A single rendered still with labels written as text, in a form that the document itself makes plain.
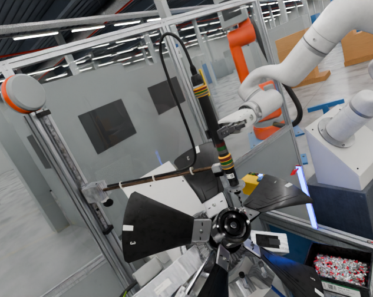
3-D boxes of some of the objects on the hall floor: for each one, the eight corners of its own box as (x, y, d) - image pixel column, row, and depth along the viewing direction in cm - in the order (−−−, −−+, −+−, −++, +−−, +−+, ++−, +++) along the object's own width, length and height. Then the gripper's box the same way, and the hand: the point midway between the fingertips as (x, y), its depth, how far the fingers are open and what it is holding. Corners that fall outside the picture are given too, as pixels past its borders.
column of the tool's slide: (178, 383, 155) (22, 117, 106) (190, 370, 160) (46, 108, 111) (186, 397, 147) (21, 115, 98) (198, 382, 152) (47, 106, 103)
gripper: (228, 106, 96) (193, 125, 87) (264, 101, 81) (226, 124, 73) (234, 124, 98) (201, 145, 89) (270, 122, 83) (234, 146, 75)
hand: (215, 133), depth 82 cm, fingers open, 6 cm apart
